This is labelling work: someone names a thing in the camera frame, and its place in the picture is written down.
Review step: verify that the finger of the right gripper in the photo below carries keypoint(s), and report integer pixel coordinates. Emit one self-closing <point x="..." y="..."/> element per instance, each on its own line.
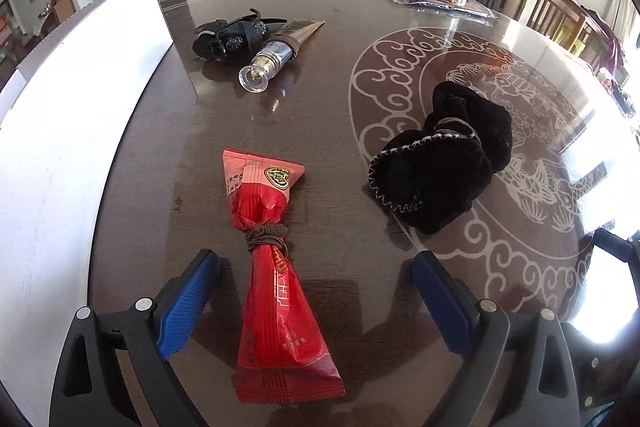
<point x="626" y="250"/>

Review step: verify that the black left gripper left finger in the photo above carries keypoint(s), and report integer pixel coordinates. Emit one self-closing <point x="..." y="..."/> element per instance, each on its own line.
<point x="89" y="389"/>

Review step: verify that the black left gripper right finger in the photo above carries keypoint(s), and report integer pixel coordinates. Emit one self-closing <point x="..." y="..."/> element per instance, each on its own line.
<point x="541" y="389"/>

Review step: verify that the red snack packet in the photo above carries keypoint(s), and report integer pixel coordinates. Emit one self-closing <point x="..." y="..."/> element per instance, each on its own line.
<point x="282" y="357"/>

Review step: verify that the black velvet pouch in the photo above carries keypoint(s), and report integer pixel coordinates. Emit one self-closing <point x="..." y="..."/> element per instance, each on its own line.
<point x="430" y="176"/>

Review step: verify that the wooden dining chair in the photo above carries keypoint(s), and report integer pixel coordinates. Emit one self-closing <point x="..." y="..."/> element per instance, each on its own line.
<point x="567" y="24"/>

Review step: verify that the white box with brown bottom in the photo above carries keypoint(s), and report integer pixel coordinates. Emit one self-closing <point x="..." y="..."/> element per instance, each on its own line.
<point x="58" y="142"/>

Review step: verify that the black hair clip bundle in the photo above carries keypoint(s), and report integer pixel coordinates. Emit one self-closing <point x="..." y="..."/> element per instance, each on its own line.
<point x="235" y="42"/>

